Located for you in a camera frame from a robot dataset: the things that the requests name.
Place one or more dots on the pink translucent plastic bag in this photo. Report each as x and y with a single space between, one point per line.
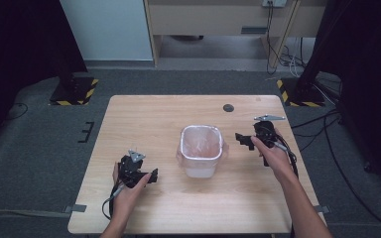
200 145

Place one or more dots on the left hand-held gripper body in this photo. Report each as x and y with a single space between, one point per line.
129 172

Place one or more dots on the grey wall socket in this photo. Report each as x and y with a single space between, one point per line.
274 2

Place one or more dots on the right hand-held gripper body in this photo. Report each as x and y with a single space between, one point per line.
265 132

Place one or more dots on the white plastic trash bin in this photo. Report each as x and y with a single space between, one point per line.
200 172

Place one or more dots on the dark round table grommet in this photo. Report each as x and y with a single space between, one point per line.
228 107

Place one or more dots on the black curtain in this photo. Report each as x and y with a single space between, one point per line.
20 49
367 66

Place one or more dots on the grey tape strip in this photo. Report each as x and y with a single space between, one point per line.
76 208
322 209

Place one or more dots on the striped black stand base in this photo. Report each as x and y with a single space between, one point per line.
299 95
74 91

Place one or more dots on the light wooden desk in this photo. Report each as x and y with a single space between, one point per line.
211 18

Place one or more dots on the person's left hand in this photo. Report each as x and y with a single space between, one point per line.
125 201

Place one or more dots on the person's right hand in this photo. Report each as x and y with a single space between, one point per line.
276 158

